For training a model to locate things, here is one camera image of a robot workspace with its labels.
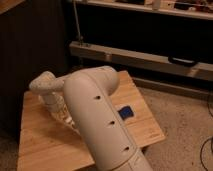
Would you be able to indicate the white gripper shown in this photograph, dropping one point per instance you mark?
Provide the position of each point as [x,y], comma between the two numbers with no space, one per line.
[58,111]

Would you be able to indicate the white bottle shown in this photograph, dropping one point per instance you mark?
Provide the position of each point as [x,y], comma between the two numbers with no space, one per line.
[72,125]

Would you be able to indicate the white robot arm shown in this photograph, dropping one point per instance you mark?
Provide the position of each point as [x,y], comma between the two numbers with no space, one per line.
[86,95]

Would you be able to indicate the wooden folding table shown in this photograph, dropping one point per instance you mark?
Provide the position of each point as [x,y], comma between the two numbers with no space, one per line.
[46,145]

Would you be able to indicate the metal vertical pole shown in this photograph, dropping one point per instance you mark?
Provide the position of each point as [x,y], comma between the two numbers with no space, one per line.
[79,36]

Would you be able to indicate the grey metal beam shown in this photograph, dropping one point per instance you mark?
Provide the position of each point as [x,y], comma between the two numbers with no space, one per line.
[140,60]

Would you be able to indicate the upper shelf with clutter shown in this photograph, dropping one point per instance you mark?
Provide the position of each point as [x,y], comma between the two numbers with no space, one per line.
[151,6]

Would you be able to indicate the black handle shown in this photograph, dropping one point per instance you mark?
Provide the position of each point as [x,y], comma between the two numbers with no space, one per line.
[181,62]

